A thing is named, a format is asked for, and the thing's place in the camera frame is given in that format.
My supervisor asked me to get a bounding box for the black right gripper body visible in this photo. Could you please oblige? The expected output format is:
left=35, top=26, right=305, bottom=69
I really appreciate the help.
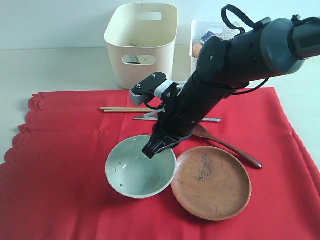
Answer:
left=153, top=72, right=235, bottom=138

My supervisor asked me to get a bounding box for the white ceramic bowl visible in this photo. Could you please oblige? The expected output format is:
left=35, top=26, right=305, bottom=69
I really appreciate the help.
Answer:
left=105, top=135, right=177, bottom=199

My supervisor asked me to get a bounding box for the brown egg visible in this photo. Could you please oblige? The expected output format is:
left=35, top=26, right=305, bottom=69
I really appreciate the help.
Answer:
left=192, top=43, right=203, bottom=58

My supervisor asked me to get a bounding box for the blue white milk carton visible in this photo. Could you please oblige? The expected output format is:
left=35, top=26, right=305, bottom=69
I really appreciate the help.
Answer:
left=199, top=31, right=216, bottom=45

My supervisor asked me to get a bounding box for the stainless steel cup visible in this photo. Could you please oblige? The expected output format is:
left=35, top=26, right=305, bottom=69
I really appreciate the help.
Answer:
left=123, top=55, right=141, bottom=65

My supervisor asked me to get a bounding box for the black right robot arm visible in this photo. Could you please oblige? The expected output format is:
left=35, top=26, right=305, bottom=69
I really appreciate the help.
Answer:
left=142, top=5, right=320, bottom=158

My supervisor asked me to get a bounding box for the metal table knife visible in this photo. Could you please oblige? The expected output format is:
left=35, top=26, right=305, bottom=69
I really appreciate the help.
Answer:
left=132, top=114, right=222, bottom=123

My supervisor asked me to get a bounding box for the dark wooden spoon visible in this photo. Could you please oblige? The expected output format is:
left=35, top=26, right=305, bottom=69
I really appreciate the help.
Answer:
left=193, top=124, right=264, bottom=170

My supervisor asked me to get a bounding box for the brown wooden plate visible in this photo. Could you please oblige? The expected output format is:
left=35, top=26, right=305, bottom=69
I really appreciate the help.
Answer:
left=171, top=146, right=252, bottom=222

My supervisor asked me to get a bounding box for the lower wooden chopstick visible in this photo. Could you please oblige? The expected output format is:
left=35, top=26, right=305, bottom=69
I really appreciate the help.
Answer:
left=103, top=108, right=153, bottom=113

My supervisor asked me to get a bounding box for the white perforated plastic basket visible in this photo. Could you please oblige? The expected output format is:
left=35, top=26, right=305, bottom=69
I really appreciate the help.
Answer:
left=189, top=19, right=240, bottom=75

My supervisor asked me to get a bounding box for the cream plastic bin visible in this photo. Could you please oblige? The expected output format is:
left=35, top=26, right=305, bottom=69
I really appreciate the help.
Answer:
left=104, top=3, right=178, bottom=89

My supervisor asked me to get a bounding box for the red tablecloth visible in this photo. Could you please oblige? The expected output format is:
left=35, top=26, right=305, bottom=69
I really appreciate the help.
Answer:
left=0, top=88, right=320, bottom=240

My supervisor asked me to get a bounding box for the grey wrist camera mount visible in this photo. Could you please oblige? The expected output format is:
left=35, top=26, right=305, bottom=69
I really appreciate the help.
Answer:
left=129, top=72, right=184, bottom=110

